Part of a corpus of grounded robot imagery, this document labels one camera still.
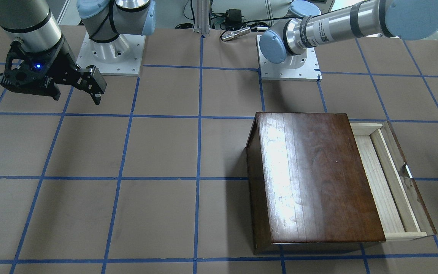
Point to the silver cylindrical connector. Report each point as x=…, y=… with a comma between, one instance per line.
x=226, y=37

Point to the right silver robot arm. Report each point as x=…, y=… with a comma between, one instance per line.
x=104, y=20

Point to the black power brick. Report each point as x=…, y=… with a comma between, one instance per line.
x=233, y=16

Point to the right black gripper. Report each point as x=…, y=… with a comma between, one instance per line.
x=64, y=62

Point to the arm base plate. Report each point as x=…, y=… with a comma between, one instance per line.
x=121, y=57
x=304, y=67

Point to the dark wooden drawer cabinet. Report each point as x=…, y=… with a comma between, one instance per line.
x=308, y=187

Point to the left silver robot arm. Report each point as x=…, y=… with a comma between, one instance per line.
x=304, y=26

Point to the aluminium frame post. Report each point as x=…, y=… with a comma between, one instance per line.
x=201, y=16

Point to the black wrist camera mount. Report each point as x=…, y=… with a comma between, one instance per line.
x=40, y=87

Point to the light wooden drawer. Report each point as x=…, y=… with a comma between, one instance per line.
x=401, y=209

